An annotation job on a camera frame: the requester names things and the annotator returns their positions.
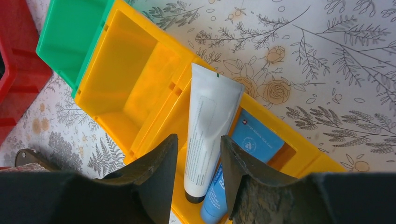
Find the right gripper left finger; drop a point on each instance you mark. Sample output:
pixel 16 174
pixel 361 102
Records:
pixel 139 193

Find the oval wooden tray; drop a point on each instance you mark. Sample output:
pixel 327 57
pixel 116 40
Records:
pixel 27 156

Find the green plastic bin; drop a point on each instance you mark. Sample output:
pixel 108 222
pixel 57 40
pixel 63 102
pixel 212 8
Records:
pixel 69 36

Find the yellow bin with toothpaste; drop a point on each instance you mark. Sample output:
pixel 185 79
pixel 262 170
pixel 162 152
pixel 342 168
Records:
pixel 291 159

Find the white toothpaste tube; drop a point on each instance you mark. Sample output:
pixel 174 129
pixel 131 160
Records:
pixel 214 101

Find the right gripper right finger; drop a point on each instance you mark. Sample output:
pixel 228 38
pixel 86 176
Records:
pixel 258 194

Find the blue toothpaste tube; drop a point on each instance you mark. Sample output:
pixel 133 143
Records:
pixel 256 139

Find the red plastic bin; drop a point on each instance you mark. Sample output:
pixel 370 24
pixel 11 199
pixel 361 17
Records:
pixel 22 72

